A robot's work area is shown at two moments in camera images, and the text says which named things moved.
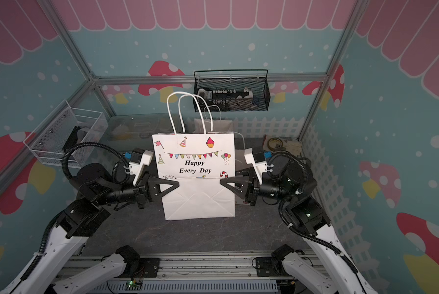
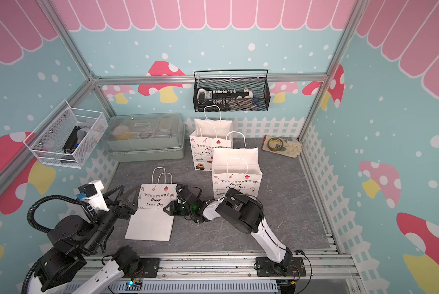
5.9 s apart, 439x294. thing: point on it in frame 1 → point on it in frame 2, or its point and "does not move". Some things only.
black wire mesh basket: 232,90 does not move
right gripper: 249,181 → 170,209
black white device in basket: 227,98 does not move
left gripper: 152,192 → 123,211
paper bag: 198,163 → 149,222
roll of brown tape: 274,144 does not move
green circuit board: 133,285 does not move
